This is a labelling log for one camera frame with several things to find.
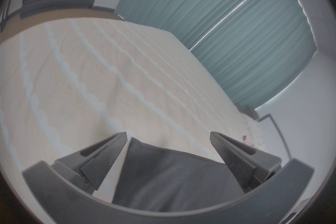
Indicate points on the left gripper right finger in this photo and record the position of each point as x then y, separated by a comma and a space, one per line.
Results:
244, 162

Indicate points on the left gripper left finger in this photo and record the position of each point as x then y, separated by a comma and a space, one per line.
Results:
94, 162

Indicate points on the black T-shirt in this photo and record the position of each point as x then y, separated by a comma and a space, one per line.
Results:
170, 178

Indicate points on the bed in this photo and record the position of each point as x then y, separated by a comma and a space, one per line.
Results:
105, 73

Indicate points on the white printed pyjama garment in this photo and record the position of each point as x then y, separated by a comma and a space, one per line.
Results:
248, 140

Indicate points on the grey bedside table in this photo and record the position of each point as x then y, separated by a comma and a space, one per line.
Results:
246, 111

